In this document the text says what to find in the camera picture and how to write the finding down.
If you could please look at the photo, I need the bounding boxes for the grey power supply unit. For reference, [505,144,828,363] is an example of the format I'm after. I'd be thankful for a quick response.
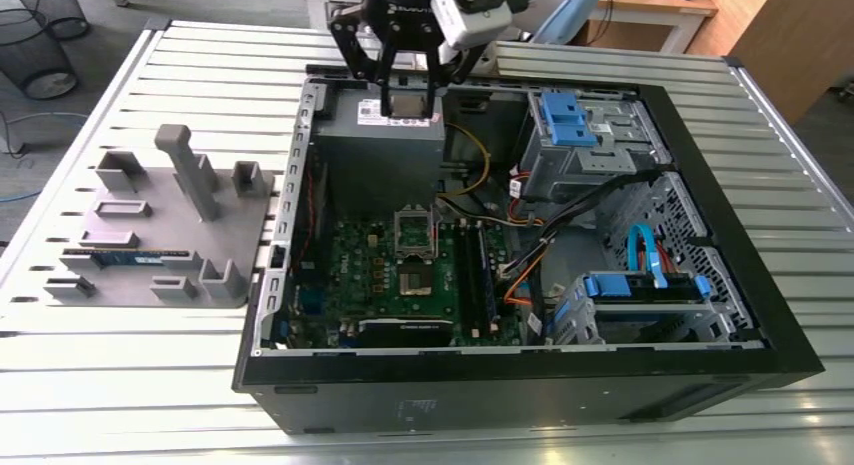
[311,87,447,209]

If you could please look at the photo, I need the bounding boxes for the blue data wire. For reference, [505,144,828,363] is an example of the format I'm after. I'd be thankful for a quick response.
[626,223,670,290]

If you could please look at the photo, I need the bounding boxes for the black RAM slot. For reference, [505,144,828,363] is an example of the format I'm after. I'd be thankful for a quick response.
[451,218,483,339]
[472,218,501,334]

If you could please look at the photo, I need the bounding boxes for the wooden desk white legs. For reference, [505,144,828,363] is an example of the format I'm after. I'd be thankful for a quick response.
[309,0,720,55]

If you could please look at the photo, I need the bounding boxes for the blue plastic disk carrier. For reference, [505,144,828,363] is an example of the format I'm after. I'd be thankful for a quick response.
[541,91,590,126]
[551,120,600,148]

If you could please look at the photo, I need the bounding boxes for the black graphics card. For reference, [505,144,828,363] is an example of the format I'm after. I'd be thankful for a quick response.
[355,316,456,350]

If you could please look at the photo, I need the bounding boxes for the green motherboard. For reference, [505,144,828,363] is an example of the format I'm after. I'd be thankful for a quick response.
[287,204,529,350]

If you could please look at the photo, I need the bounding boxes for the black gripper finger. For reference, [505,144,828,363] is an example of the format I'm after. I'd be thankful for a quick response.
[423,32,492,120]
[325,7,401,120]

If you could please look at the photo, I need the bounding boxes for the yellow wire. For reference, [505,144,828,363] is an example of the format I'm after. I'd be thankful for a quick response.
[441,122,493,197]

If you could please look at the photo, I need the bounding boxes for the orange data wire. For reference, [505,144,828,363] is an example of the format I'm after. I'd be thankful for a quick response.
[501,254,559,307]

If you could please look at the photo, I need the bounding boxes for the black PC case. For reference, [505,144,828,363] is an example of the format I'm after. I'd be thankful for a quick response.
[229,62,827,436]

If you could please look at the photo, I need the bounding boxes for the grey parts rack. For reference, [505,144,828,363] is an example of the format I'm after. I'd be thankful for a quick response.
[41,123,283,311]

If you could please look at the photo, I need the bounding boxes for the metal socket cover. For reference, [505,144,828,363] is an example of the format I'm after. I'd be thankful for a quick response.
[391,203,440,263]

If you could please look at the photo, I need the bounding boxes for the grey metal drive cage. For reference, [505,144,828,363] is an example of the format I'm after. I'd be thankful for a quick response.
[517,88,676,205]

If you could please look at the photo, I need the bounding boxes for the black mesh wastebasket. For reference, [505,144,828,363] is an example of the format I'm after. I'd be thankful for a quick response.
[25,0,93,41]
[0,7,80,102]

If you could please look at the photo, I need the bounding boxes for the grey metal disk bay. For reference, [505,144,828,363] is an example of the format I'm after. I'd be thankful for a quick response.
[551,269,762,347]

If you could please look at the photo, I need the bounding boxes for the black cable bundle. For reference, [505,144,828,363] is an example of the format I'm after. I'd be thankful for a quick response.
[497,167,668,279]

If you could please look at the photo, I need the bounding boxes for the coloured power wire bundle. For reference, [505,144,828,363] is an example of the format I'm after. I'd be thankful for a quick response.
[436,194,539,230]

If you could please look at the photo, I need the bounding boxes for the CPU socket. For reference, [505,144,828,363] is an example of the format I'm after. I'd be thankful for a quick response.
[395,260,444,298]

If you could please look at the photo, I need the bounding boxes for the wooden cabinet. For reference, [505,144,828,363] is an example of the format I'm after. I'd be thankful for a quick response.
[727,0,854,127]

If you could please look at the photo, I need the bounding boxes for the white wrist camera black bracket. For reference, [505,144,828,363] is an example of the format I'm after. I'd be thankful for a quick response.
[429,0,516,52]

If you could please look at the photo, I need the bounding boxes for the hard disk in blue carrier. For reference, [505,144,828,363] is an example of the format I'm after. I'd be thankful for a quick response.
[580,270,712,306]

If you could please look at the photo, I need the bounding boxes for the RAM stick blue label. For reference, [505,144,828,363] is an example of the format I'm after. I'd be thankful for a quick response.
[58,248,195,268]

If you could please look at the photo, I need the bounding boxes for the white power supply label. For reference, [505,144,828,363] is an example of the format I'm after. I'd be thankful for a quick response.
[356,98,433,129]

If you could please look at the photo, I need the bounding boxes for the silver CPU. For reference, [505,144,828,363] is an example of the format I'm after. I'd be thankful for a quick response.
[389,93,429,119]

